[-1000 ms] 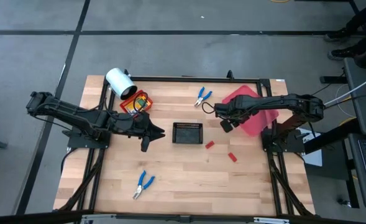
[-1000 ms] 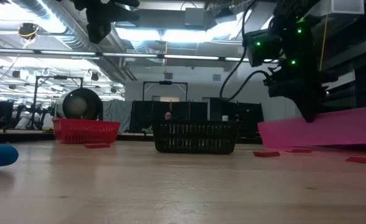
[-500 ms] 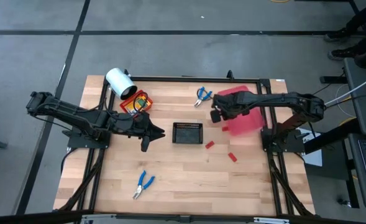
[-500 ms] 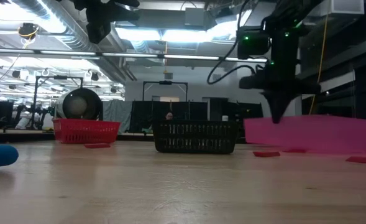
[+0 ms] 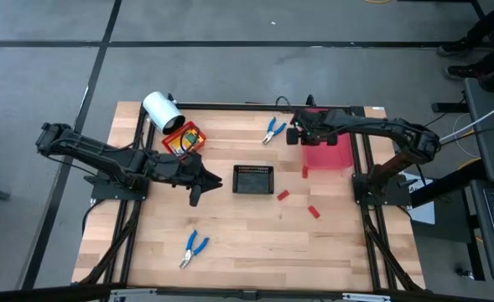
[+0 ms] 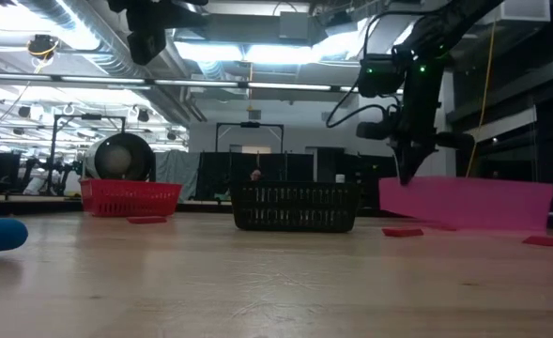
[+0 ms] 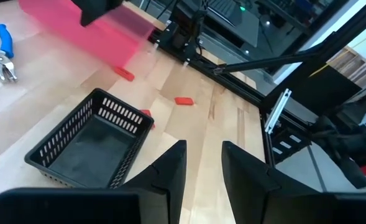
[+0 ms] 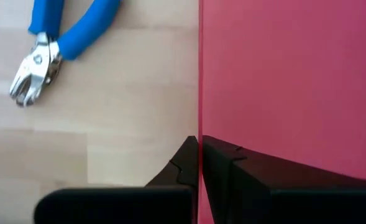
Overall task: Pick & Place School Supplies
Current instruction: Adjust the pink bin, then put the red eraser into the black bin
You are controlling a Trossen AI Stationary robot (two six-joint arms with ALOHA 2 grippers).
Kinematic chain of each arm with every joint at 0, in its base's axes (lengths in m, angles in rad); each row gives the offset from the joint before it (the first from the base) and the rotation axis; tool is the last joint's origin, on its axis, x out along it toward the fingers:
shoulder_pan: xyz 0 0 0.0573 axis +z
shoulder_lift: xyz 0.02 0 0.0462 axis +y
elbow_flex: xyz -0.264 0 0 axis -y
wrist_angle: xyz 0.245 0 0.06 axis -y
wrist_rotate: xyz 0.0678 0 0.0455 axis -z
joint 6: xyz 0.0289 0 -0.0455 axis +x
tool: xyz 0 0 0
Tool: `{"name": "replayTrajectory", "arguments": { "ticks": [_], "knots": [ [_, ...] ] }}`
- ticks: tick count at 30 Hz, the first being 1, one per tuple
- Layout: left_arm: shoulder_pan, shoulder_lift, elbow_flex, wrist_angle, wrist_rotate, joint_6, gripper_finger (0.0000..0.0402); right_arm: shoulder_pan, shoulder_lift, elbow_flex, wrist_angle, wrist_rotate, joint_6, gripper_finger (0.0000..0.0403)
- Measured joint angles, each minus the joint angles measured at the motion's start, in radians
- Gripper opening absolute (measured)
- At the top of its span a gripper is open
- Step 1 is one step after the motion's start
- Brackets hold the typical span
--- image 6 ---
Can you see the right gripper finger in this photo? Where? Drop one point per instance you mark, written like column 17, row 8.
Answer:
column 397, row 157
column 414, row 159

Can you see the pink plastic tray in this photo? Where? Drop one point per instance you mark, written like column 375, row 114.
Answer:
column 468, row 204

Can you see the red eraser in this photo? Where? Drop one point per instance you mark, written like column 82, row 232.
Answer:
column 403, row 232
column 147, row 219
column 550, row 241

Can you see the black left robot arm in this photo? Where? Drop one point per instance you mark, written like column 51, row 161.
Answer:
column 163, row 14

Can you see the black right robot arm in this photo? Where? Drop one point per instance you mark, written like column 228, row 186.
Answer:
column 421, row 94

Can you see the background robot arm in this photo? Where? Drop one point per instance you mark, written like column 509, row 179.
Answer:
column 65, row 171

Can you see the black partition panels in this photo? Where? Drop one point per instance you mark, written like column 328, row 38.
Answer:
column 295, row 166

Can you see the black plastic basket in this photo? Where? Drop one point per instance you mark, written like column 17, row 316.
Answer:
column 295, row 226

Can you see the long ceiling light strip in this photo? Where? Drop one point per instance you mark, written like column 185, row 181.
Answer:
column 285, row 86

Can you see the person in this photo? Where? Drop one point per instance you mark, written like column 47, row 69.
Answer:
column 256, row 176

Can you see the gray ceiling unit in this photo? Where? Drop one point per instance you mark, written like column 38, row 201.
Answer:
column 295, row 26

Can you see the gray cloth cover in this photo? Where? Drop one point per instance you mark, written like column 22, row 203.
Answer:
column 177, row 169

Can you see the red plastic basket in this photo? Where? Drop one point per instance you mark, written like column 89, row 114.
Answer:
column 130, row 199

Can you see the white cylinder with dark inside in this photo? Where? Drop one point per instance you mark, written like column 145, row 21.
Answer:
column 116, row 159

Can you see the background wooden table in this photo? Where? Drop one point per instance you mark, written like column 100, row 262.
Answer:
column 32, row 201

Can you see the gray wall vent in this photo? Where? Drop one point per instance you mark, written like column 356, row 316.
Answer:
column 327, row 117
column 255, row 114

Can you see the black stand frame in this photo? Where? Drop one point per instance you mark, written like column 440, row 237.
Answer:
column 53, row 155
column 250, row 125

